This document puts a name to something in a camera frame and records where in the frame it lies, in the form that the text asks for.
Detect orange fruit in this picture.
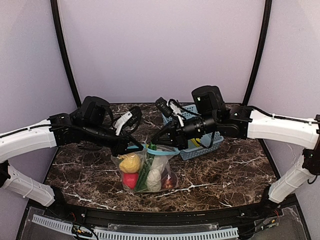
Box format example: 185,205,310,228
119,153,141,174

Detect white cauliflower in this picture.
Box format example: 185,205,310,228
151,155,168,173

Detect clear zip top bag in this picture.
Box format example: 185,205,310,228
111,144,180,193

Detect dark red apple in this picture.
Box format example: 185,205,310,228
161,175,175,190

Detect green cucumber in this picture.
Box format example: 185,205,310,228
134,152,155,192

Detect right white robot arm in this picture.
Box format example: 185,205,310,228
151,85,320,205

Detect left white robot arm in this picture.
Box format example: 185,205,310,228
0,96,144,208

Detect yellow banana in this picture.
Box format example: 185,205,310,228
190,139,200,147

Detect light blue plastic basket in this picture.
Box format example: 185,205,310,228
162,104,224,161

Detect white slotted cable duct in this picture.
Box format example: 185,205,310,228
32,214,239,240

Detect left black frame post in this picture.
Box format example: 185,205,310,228
50,0,82,108

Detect black frame post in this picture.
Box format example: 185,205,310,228
50,0,82,108
242,0,273,106

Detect right black frame post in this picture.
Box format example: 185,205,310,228
242,0,273,106

